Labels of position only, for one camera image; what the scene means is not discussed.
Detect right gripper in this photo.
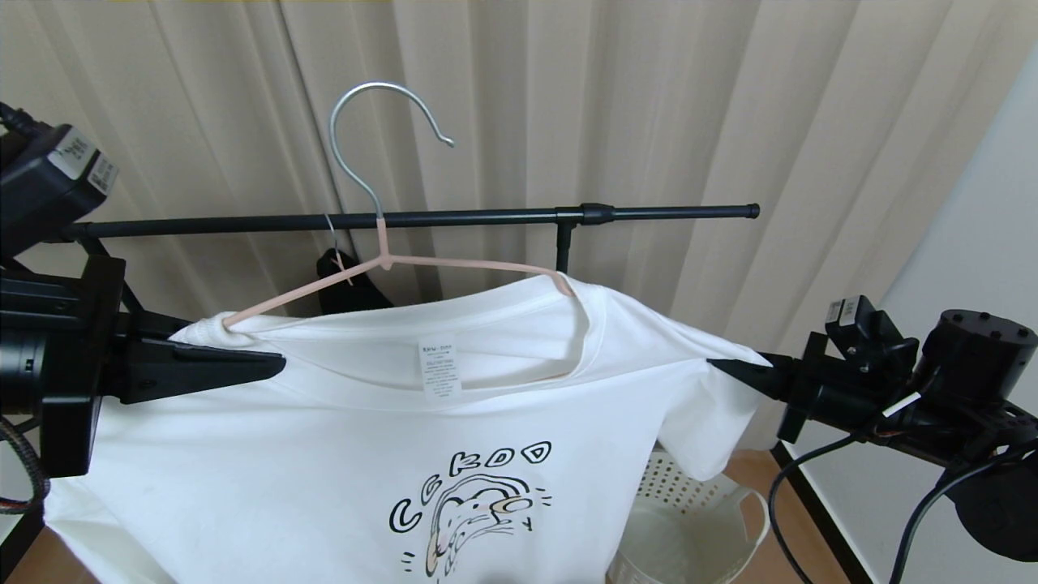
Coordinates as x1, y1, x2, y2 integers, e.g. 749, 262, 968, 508
777, 331, 891, 444

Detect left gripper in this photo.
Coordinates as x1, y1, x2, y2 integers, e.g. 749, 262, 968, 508
0, 255, 288, 479

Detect black shorts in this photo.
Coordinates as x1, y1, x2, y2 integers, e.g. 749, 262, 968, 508
316, 248, 394, 316

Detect pink clothes hanger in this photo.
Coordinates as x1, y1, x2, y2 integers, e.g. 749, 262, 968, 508
324, 214, 355, 286
221, 81, 578, 384

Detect white printed garment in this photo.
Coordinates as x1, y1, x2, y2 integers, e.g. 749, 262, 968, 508
42, 274, 773, 584

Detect white laundry basket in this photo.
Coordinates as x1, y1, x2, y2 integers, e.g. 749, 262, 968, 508
605, 450, 771, 584

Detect white curtain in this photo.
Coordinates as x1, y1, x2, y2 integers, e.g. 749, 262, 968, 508
0, 0, 1038, 455

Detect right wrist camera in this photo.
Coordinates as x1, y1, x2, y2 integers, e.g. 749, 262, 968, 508
825, 294, 921, 382

